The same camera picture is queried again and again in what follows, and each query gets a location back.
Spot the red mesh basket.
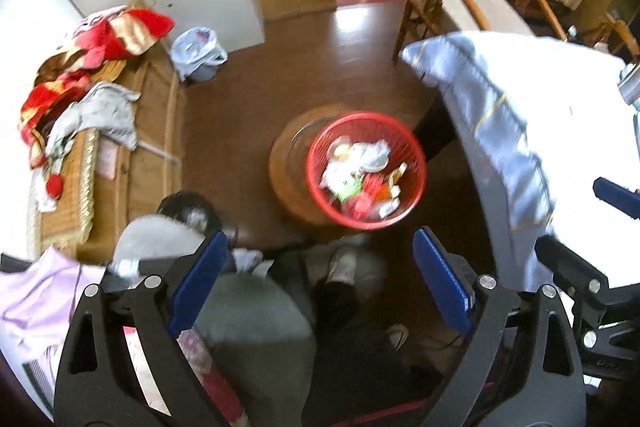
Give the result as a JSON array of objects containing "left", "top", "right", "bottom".
[{"left": 306, "top": 112, "right": 427, "bottom": 229}]

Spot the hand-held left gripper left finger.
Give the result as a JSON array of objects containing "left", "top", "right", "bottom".
[{"left": 54, "top": 229, "right": 231, "bottom": 427}]

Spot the wooden bench with woven mat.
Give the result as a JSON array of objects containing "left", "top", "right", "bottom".
[{"left": 27, "top": 54, "right": 186, "bottom": 258}]

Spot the red patterned blanket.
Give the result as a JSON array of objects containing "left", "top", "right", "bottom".
[{"left": 17, "top": 7, "right": 176, "bottom": 170}]

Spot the person's dark clothing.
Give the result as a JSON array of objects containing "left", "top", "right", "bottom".
[{"left": 300, "top": 252, "right": 451, "bottom": 427}]

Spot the bin with white bag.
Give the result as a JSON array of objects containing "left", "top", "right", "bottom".
[{"left": 171, "top": 26, "right": 229, "bottom": 82}]

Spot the lilac cloth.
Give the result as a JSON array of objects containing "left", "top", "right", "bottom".
[{"left": 0, "top": 244, "right": 108, "bottom": 388}]

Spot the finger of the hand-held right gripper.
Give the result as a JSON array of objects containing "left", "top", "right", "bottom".
[
  {"left": 592, "top": 177, "right": 640, "bottom": 222},
  {"left": 534, "top": 236, "right": 640, "bottom": 350}
]

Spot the grey cloth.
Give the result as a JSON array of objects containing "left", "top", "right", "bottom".
[{"left": 47, "top": 82, "right": 142, "bottom": 155}]

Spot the person's pale shoe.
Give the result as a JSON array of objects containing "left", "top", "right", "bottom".
[{"left": 325, "top": 244, "right": 358, "bottom": 283}]

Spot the pink floral cloth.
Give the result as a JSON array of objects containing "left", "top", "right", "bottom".
[{"left": 177, "top": 329, "right": 246, "bottom": 427}]

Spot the grey white fluffy garment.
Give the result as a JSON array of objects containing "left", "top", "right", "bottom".
[{"left": 112, "top": 189, "right": 318, "bottom": 427}]

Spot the round wooden stool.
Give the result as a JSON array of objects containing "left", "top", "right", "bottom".
[{"left": 269, "top": 104, "right": 381, "bottom": 228}]

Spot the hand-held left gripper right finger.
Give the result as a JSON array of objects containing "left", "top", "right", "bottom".
[{"left": 412, "top": 227, "right": 587, "bottom": 427}]

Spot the orange medicine box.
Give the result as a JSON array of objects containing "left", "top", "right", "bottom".
[{"left": 377, "top": 162, "right": 408, "bottom": 205}]

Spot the blue striped tablecloth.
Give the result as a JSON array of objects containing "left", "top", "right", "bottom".
[{"left": 400, "top": 29, "right": 640, "bottom": 288}]

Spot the green tea carton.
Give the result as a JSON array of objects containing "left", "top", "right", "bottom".
[{"left": 334, "top": 179, "right": 363, "bottom": 202}]

